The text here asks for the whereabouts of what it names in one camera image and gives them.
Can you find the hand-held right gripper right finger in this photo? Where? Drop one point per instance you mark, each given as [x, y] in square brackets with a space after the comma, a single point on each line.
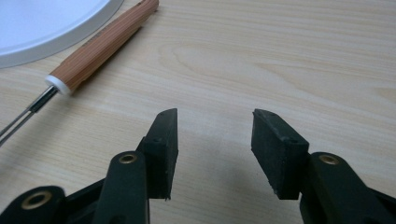
[280, 155]

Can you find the white utensil rack stand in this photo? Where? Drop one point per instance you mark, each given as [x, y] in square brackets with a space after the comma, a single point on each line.
[46, 25]

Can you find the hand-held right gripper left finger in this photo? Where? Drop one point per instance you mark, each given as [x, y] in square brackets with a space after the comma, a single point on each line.
[162, 149]

